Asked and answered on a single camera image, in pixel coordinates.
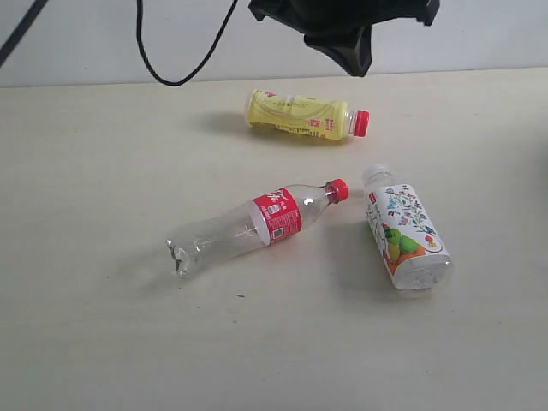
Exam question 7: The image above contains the clear bottle red label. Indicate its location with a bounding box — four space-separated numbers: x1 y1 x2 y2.
166 179 350 277

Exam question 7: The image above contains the black cable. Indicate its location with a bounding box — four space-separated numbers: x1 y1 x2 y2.
135 0 239 87

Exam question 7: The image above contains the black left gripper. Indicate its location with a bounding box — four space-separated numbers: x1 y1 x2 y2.
248 0 440 77

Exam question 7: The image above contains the floral label clear bottle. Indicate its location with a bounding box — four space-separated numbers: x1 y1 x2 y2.
362 164 452 292

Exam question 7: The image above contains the yellow label bottle red cap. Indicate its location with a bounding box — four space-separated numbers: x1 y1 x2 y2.
244 89 370 141

